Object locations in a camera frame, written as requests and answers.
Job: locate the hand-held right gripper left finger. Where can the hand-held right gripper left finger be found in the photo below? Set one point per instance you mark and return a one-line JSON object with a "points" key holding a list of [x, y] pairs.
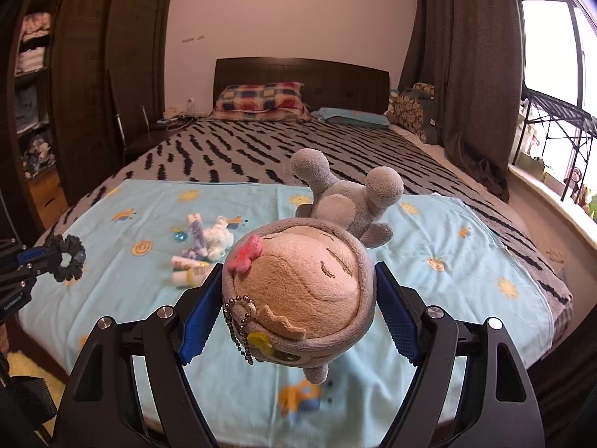
{"points": [[200, 317]]}

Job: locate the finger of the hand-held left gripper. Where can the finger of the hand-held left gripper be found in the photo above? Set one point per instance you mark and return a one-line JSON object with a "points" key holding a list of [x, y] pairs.
{"points": [[35, 255], [23, 279]]}

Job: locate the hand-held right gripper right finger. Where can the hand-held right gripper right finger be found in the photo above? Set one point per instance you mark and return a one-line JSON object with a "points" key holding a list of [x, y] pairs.
{"points": [[396, 317]]}

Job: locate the black hair scrunchie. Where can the black hair scrunchie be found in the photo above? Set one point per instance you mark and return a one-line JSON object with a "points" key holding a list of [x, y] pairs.
{"points": [[74, 245]]}

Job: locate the grey plush doll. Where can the grey plush doll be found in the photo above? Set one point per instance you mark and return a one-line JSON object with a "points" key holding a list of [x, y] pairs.
{"points": [[298, 284]]}

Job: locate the small white tube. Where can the small white tube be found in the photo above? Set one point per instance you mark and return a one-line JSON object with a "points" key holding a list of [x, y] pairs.
{"points": [[183, 260]]}

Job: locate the small white plush toy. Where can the small white plush toy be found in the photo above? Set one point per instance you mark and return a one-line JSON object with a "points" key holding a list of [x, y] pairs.
{"points": [[219, 240]]}

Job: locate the grey striped sock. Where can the grey striped sock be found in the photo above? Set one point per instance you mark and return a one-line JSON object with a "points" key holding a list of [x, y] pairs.
{"points": [[198, 238]]}

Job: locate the light blue printed sheet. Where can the light blue printed sheet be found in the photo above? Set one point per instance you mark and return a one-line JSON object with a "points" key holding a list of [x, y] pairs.
{"points": [[116, 242]]}

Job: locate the small blue green bauble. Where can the small blue green bauble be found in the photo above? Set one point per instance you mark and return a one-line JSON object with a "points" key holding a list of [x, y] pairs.
{"points": [[179, 237]]}

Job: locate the blue folded clothes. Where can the blue folded clothes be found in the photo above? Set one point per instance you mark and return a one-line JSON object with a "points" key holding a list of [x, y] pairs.
{"points": [[27, 107]]}

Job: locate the dark metal chair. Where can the dark metal chair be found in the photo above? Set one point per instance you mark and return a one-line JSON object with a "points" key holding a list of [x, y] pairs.
{"points": [[122, 121]]}

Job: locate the dark nightstand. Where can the dark nightstand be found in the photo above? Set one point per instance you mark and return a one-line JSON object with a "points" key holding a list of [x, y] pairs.
{"points": [[149, 137]]}

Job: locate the grey black striped blanket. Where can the grey black striped blanket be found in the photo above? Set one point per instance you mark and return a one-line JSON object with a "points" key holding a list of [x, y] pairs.
{"points": [[261, 149]]}

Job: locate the dark wooden wardrobe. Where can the dark wooden wardrobe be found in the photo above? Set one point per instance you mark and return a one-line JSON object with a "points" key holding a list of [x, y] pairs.
{"points": [[112, 79]]}

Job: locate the white folded clothes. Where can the white folded clothes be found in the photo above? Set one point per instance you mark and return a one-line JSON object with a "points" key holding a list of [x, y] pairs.
{"points": [[30, 60]]}

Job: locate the teal pillow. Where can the teal pillow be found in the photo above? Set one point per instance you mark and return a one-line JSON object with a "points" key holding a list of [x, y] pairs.
{"points": [[350, 116]]}

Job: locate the brown patterned cushion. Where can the brown patterned cushion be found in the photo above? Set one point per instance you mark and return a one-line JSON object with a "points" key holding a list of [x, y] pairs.
{"points": [[410, 109]]}

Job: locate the plush toys on windowsill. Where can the plush toys on windowsill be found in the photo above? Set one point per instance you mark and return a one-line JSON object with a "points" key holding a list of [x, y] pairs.
{"points": [[573, 179]]}

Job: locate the colourful plaid pillow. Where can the colourful plaid pillow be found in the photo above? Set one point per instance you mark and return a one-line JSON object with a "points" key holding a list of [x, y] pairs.
{"points": [[261, 100]]}

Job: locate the green frog plush toy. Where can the green frog plush toy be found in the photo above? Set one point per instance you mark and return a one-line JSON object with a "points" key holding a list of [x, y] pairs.
{"points": [[592, 205]]}

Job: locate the pink folded clothes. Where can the pink folded clothes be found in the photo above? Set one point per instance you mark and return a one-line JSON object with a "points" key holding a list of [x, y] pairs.
{"points": [[36, 25]]}

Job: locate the brown curtain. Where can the brown curtain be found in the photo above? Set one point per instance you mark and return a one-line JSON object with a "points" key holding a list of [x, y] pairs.
{"points": [[466, 79]]}

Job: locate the dark wooden bed headboard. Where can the dark wooden bed headboard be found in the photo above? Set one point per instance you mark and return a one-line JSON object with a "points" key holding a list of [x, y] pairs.
{"points": [[303, 72]]}

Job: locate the black metal rack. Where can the black metal rack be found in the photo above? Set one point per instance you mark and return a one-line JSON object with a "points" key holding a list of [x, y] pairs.
{"points": [[559, 112]]}

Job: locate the window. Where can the window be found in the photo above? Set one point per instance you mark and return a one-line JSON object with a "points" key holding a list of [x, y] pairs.
{"points": [[550, 46]]}

